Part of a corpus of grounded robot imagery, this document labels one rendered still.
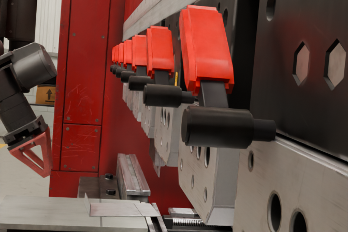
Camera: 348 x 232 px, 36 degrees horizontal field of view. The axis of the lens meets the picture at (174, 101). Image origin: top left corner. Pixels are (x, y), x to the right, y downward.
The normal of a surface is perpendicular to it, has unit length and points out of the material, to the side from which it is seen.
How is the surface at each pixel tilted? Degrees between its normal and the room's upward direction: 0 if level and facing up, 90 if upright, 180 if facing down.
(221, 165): 90
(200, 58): 56
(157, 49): 39
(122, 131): 90
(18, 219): 0
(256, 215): 90
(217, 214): 135
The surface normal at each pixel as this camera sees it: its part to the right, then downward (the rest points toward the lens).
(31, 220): 0.08, -0.99
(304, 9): -0.99, -0.07
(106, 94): 0.15, 0.08
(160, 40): 0.15, -0.72
